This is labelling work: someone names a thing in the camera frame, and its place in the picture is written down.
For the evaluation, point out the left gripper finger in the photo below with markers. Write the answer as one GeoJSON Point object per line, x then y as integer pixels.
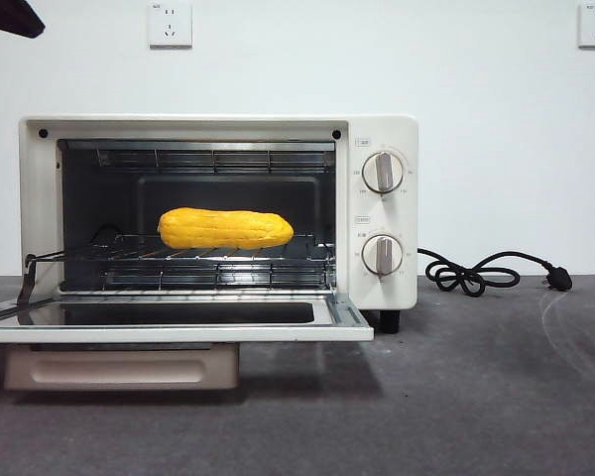
{"type": "Point", "coordinates": [10, 17]}

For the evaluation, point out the yellow corn cob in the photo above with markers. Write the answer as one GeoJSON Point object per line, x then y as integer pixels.
{"type": "Point", "coordinates": [223, 228]}

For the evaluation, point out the cream Toshiba toaster oven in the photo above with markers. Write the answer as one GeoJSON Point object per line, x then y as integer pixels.
{"type": "Point", "coordinates": [401, 129]}

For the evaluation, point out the cream oven dial knob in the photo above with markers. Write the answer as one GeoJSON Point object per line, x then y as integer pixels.
{"type": "Point", "coordinates": [383, 254]}
{"type": "Point", "coordinates": [384, 172]}

